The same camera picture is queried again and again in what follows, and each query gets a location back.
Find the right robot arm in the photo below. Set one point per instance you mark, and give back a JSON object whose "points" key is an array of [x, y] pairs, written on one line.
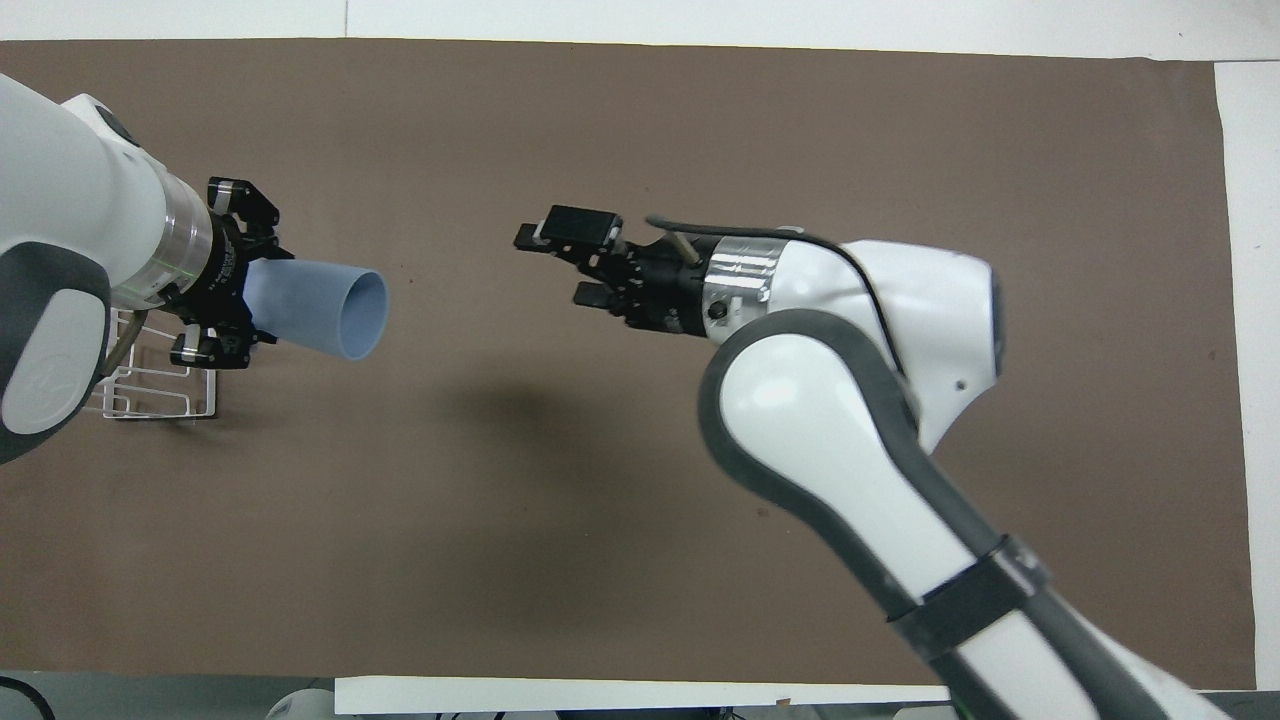
{"points": [[830, 420]]}

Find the light blue cup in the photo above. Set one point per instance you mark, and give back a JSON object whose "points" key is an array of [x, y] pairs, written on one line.
{"points": [[320, 305]]}

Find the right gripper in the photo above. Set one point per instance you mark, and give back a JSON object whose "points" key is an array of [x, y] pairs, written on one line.
{"points": [[670, 290]]}

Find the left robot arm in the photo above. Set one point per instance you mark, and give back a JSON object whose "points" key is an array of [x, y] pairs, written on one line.
{"points": [[70, 210]]}

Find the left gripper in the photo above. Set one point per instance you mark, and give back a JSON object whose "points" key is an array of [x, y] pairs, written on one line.
{"points": [[225, 275]]}

